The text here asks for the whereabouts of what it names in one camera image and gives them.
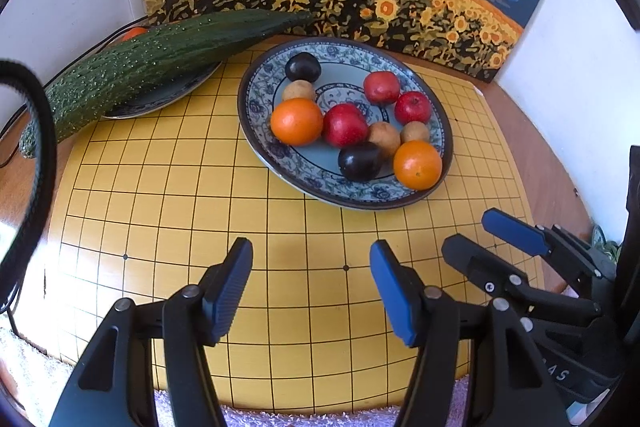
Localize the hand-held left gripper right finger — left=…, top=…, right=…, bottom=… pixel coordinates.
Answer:
left=369, top=238, right=571, bottom=427

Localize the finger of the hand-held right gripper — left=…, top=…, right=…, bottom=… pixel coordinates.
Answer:
left=441, top=234, right=603, bottom=328
left=481, top=208, right=618, bottom=288

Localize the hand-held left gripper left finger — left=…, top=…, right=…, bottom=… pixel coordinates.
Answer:
left=47, top=237, right=254, bottom=427

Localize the dark purple plum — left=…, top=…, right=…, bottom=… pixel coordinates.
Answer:
left=285, top=53, right=321, bottom=84
left=338, top=142, right=385, bottom=182

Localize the small brown kiwi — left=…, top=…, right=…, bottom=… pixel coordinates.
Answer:
left=400, top=121, right=430, bottom=144

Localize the large blue patterned plate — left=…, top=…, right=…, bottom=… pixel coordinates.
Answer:
left=237, top=39, right=454, bottom=210

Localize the red apple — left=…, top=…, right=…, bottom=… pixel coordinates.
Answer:
left=363, top=71, right=401, bottom=105
left=322, top=103, right=370, bottom=148
left=394, top=91, right=432, bottom=125

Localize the large orange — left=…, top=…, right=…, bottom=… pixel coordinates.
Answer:
left=270, top=98, right=324, bottom=146

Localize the yellow grid mat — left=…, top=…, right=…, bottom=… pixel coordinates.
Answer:
left=42, top=52, right=543, bottom=410

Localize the red apple top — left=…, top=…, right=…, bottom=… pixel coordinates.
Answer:
left=363, top=71, right=401, bottom=105

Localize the small blue patterned plate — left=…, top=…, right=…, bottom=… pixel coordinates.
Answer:
left=102, top=59, right=223, bottom=120

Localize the long green cucumber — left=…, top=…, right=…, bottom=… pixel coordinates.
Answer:
left=42, top=9, right=316, bottom=98
left=19, top=37, right=226, bottom=158

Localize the thick black cable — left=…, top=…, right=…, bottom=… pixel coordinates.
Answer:
left=0, top=59, right=57, bottom=343

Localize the thin black cable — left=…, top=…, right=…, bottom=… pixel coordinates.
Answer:
left=0, top=14, right=151, bottom=168

